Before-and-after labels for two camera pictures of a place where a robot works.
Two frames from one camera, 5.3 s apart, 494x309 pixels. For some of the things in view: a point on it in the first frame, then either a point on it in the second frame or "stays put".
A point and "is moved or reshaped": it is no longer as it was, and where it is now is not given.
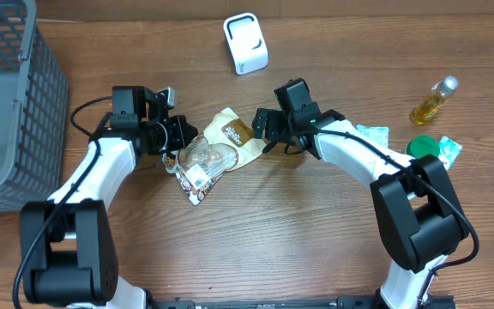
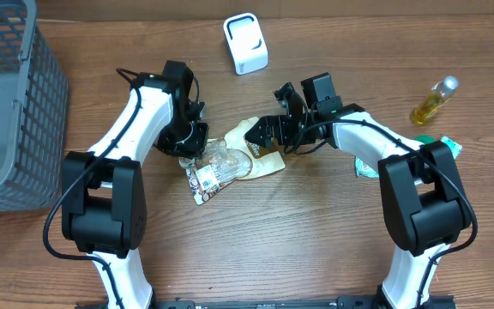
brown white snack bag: [226, 142] is moved or reshaped
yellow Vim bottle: [434, 100] stays put
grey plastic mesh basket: [20, 107] stays put
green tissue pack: [448, 151] stays put
